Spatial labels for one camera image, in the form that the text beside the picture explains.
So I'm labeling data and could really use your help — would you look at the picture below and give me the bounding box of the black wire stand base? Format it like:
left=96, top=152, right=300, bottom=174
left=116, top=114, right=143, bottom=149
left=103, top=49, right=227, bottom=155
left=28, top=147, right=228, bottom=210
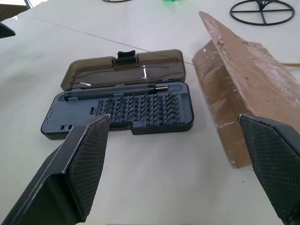
left=229, top=0, right=295, bottom=26

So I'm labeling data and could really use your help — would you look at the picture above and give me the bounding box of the black object at edge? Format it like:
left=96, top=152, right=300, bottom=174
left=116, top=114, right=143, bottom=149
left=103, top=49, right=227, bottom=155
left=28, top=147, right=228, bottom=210
left=0, top=22, right=16, bottom=39

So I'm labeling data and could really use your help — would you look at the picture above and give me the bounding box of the brown cardboard wedge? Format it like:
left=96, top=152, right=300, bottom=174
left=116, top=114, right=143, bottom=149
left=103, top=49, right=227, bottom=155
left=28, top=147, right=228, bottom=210
left=191, top=10, right=300, bottom=169

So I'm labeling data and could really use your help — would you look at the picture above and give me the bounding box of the grey screwdriver bit case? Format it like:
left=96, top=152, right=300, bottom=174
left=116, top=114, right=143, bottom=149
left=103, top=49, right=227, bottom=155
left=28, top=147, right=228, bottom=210
left=40, top=49, right=195, bottom=141

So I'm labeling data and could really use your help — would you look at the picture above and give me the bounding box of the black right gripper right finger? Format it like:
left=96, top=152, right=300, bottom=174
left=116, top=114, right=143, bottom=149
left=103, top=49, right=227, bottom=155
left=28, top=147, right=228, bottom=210
left=237, top=113, right=300, bottom=225

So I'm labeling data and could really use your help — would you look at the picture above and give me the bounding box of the grey precision screwdriver handle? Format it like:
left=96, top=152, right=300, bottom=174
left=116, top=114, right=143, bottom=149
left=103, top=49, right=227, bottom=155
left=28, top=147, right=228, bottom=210
left=63, top=82, right=168, bottom=103

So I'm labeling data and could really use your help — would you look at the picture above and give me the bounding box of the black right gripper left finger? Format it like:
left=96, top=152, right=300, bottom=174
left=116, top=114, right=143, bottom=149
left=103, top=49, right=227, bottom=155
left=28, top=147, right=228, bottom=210
left=0, top=113, right=111, bottom=225

